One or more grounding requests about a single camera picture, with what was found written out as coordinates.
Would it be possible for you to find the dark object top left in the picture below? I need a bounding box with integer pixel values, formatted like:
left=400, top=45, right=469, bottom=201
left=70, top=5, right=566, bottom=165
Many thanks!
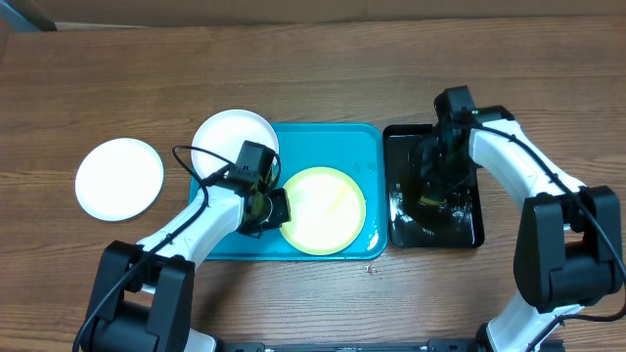
left=1, top=0, right=57, bottom=31

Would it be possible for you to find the teal plastic tray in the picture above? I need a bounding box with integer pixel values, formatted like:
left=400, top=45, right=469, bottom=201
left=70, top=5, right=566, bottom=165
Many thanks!
left=207, top=123, right=387, bottom=261

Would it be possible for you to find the small debris on table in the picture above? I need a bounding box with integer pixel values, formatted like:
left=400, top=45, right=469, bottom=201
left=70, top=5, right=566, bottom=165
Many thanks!
left=365, top=261, right=378, bottom=275

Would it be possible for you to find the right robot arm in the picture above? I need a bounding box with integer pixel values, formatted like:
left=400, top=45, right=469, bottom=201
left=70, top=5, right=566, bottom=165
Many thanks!
left=419, top=106, right=625, bottom=351

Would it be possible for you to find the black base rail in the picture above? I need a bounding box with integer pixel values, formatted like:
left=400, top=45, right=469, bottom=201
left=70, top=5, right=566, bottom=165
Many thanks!
left=214, top=337, right=566, bottom=352

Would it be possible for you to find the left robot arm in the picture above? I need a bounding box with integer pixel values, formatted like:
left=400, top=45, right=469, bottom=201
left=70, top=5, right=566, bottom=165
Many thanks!
left=72, top=187, right=256, bottom=351

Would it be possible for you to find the black tray with water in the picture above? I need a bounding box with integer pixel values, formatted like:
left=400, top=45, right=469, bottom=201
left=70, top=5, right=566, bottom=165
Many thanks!
left=382, top=124, right=485, bottom=248

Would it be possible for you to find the green yellow sponge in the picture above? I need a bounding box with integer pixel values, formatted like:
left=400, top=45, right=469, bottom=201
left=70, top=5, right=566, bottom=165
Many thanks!
left=420, top=195, right=447, bottom=206

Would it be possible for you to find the yellow plate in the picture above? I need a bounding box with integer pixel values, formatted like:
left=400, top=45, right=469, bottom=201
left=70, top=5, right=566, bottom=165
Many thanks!
left=280, top=166, right=366, bottom=256

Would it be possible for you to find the white plate with sauce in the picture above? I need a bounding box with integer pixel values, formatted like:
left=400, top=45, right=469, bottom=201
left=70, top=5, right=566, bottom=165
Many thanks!
left=191, top=110, right=280, bottom=179

